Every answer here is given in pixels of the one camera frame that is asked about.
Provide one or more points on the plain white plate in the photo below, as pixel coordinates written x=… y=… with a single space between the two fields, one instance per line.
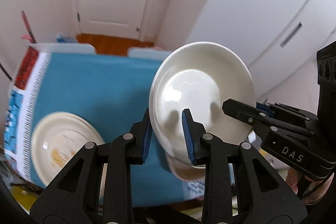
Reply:
x=199 y=76

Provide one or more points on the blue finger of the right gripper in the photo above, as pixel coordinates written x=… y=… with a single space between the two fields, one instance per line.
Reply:
x=259 y=117
x=289 y=114

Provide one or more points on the yellow clutter on floor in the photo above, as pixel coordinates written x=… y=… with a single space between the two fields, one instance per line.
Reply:
x=24 y=195

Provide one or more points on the pink square handled bowl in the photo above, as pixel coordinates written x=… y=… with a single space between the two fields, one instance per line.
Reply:
x=185 y=172

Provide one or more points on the large duck pattern plate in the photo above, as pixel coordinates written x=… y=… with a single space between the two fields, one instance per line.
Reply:
x=55 y=140

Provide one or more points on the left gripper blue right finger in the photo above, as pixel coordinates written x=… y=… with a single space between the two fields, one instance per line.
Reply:
x=193 y=132

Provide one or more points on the blue patterned tablecloth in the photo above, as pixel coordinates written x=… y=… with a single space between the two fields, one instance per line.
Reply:
x=110 y=92

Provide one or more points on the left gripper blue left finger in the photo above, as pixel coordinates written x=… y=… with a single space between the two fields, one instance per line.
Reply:
x=140 y=145

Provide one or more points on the pink mop handle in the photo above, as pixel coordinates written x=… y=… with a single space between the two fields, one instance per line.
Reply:
x=30 y=37

